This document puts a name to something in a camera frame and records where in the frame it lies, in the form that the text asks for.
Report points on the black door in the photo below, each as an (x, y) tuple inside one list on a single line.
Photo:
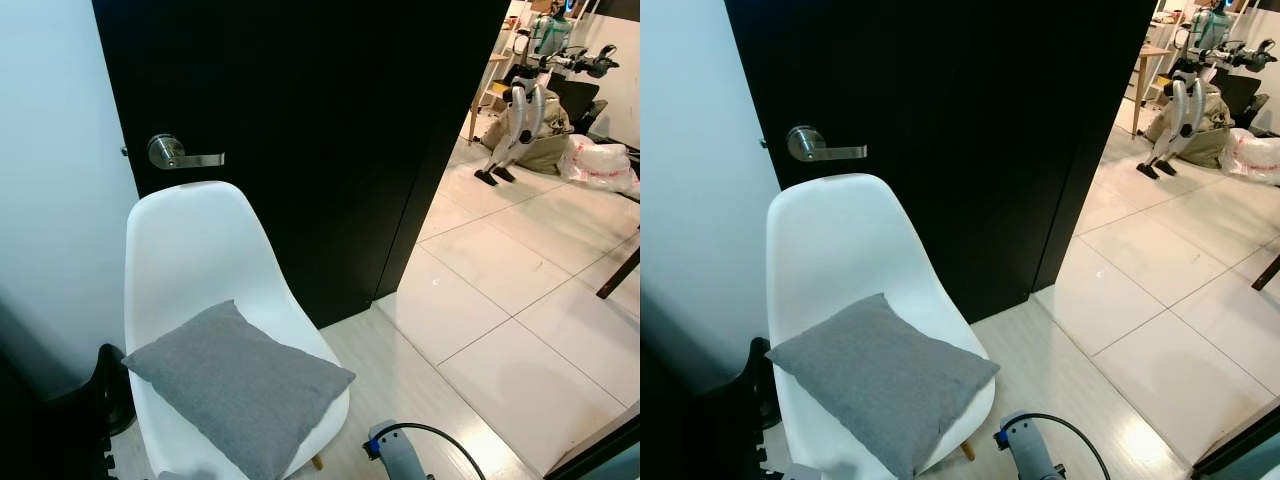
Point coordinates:
[(320, 130), (960, 130)]

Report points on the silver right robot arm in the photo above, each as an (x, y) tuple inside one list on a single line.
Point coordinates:
[(400, 460), (1025, 450)]

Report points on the grey fabric pillow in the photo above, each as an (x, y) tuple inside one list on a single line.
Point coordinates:
[(880, 375), (230, 380)]

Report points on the clear plastic bag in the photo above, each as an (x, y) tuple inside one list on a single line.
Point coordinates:
[(600, 160), (1255, 155)]

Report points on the beige fabric bag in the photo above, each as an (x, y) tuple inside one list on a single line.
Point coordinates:
[(1212, 130), (550, 135)]

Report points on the dark furniture edge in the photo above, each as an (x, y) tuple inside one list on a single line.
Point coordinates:
[(1250, 455), (610, 455)]

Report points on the white plastic chair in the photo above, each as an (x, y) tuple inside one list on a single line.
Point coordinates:
[(840, 240), (190, 250)]

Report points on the dark brown table leg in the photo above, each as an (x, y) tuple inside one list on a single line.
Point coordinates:
[(618, 272), (1268, 273)]

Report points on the white humanoid robot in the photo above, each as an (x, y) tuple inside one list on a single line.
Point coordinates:
[(525, 110), (1185, 105)]

